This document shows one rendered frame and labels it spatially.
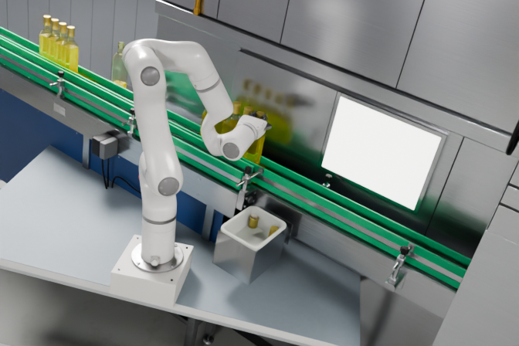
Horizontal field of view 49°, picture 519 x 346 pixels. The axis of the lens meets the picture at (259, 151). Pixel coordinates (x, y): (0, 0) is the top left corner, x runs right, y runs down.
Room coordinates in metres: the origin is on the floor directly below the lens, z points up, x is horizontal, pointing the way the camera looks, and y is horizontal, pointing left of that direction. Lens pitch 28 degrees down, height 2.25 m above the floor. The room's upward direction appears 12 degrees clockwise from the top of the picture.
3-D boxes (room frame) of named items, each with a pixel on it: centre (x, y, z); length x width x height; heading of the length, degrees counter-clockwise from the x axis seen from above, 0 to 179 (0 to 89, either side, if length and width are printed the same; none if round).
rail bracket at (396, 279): (1.56, -0.55, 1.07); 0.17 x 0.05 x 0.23; 151
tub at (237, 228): (1.72, -0.04, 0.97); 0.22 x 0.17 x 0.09; 151
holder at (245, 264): (1.75, -0.05, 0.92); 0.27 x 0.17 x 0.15; 151
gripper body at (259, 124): (1.89, 0.05, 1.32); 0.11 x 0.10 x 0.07; 168
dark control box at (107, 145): (2.14, 0.67, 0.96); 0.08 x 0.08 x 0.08; 61
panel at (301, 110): (2.03, -0.23, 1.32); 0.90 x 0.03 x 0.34; 61
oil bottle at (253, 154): (2.01, 0.03, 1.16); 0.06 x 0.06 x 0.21; 63
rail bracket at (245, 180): (1.86, 0.02, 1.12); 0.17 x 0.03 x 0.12; 151
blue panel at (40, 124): (2.35, 0.75, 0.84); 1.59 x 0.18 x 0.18; 61
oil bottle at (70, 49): (2.54, 0.99, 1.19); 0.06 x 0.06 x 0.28; 61
